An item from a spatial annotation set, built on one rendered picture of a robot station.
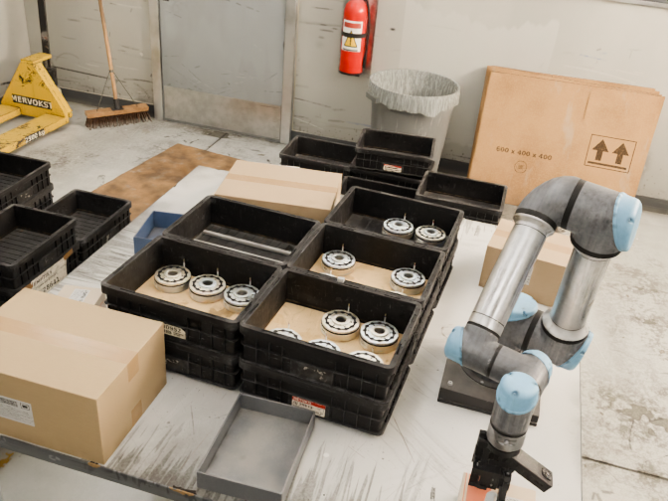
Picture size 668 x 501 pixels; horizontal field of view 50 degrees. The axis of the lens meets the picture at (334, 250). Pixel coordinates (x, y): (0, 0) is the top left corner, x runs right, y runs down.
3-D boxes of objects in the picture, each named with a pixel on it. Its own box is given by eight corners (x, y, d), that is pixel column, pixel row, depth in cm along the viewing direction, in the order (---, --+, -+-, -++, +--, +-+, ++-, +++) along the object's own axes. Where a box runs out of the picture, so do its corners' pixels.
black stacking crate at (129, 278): (281, 301, 205) (283, 268, 199) (236, 362, 180) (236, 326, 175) (161, 268, 215) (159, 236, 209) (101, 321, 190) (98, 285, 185)
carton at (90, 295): (67, 305, 214) (65, 284, 210) (106, 309, 213) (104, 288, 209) (45, 337, 200) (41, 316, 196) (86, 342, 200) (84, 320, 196)
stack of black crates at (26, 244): (28, 294, 310) (12, 203, 287) (88, 310, 304) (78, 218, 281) (-39, 348, 276) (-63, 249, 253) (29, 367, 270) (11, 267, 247)
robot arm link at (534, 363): (509, 334, 152) (492, 361, 144) (560, 356, 148) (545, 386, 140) (500, 362, 156) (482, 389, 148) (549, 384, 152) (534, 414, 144)
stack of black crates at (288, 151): (358, 202, 413) (364, 147, 395) (344, 225, 388) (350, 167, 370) (293, 189, 421) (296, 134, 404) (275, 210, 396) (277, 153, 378)
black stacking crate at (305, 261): (439, 284, 219) (445, 252, 214) (417, 338, 195) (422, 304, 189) (320, 253, 229) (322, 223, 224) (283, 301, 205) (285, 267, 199)
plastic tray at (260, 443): (280, 510, 156) (281, 494, 153) (196, 487, 159) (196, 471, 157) (314, 425, 179) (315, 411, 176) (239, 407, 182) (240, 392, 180)
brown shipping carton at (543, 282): (478, 285, 241) (486, 245, 233) (492, 256, 259) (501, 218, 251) (568, 312, 232) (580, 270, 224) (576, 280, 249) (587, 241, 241)
